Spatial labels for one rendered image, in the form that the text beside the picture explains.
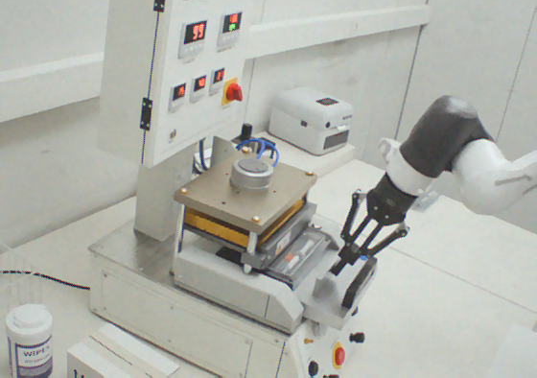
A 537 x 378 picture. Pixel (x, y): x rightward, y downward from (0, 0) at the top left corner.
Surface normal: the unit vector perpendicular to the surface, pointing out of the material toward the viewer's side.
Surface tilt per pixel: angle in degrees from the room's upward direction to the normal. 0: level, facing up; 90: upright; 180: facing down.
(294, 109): 86
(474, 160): 47
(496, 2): 90
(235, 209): 0
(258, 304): 90
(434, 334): 0
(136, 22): 90
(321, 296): 0
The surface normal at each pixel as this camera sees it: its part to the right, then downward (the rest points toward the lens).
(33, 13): 0.82, 0.36
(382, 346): 0.16, -0.89
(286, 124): -0.64, 0.24
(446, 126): -0.33, 0.22
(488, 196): -0.13, 0.49
